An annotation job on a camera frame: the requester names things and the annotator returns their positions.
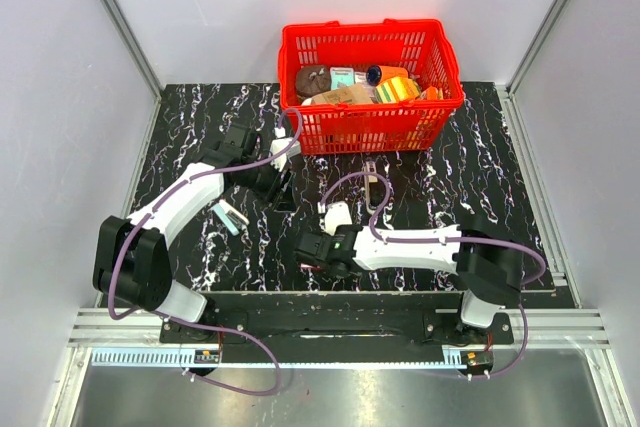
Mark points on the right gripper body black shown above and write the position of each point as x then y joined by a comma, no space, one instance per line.
332,234

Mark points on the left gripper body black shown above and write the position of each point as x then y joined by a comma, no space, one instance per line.
267,180

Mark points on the light blue stapler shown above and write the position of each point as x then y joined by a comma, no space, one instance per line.
230,217

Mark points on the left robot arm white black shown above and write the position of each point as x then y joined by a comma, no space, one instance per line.
132,262

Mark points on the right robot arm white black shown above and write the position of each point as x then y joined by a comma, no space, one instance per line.
490,269

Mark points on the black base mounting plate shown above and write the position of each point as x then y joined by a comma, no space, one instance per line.
414,316

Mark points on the brown round item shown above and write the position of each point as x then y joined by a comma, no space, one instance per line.
312,80

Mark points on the brown cardboard box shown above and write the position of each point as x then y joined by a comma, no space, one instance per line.
355,94

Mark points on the teal small box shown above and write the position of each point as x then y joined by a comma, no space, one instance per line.
341,77

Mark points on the red plastic basket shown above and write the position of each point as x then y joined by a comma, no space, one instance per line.
419,46

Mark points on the orange bottle blue cap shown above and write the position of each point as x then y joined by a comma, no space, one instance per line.
377,74

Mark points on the yellow green striped package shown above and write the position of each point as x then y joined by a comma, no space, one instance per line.
397,89

